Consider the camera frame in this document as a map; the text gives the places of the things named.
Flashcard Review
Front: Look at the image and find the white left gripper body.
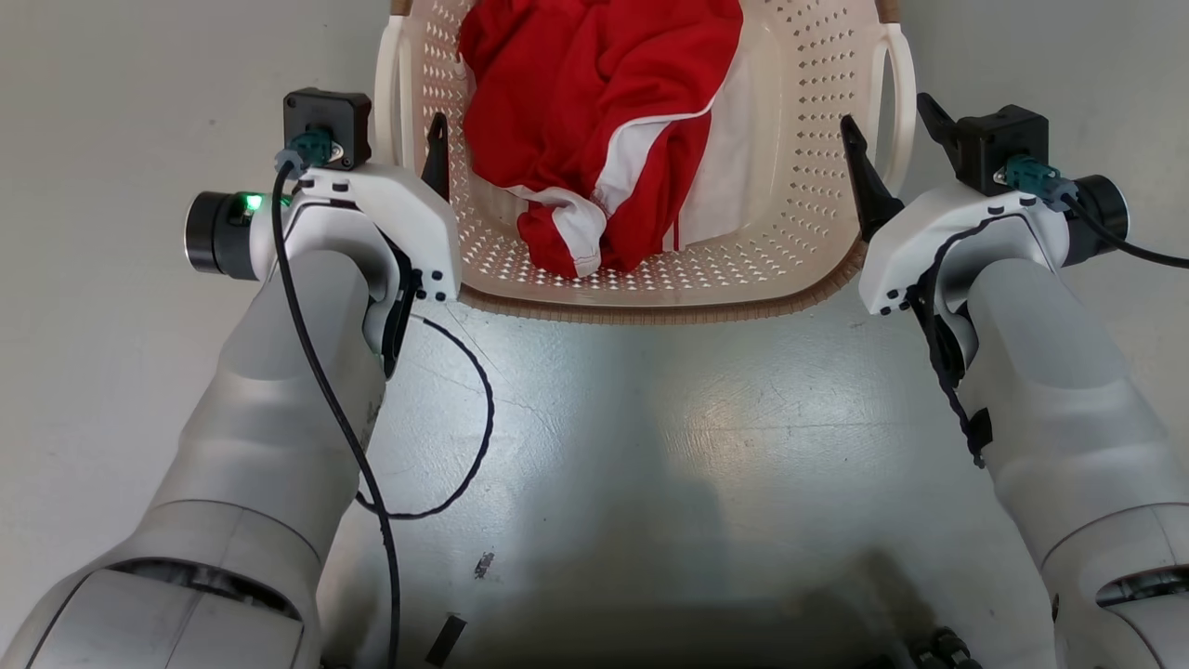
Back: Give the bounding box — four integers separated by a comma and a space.
249, 164, 464, 305

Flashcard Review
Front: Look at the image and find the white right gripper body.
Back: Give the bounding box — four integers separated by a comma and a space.
858, 181, 1071, 317

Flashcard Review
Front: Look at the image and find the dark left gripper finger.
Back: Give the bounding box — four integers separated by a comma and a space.
422, 111, 452, 203

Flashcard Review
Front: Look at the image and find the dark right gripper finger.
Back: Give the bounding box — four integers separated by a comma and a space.
840, 113, 905, 243
917, 92, 963, 175

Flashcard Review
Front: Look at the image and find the cream perforated plastic laundry basket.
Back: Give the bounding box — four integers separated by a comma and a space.
374, 0, 919, 325

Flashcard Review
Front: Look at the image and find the red and white garment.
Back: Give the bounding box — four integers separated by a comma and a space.
458, 0, 755, 280

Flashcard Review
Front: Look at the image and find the black tape strip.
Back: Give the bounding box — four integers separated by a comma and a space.
425, 612, 468, 667

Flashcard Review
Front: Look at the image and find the braided black right gripper cable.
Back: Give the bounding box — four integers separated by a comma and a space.
908, 216, 995, 469

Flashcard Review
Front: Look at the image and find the black left camera cable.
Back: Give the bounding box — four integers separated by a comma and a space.
270, 127, 402, 669

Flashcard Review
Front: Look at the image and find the black camera cable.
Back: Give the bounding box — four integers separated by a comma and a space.
1001, 154, 1189, 271
270, 127, 402, 669

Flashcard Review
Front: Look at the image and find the black right camera cable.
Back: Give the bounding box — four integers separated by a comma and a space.
1001, 154, 1189, 271

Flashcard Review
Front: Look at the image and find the thin black left gripper cable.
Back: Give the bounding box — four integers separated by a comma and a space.
355, 314, 496, 520

